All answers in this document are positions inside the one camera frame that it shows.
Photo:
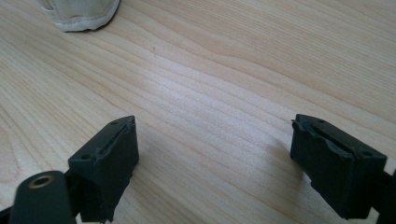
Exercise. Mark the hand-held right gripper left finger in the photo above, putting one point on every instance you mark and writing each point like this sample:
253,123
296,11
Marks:
104,168

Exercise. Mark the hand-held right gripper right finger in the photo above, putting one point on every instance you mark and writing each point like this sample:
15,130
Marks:
336,174

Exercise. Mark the beige cloth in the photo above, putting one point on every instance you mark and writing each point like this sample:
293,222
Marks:
82,14

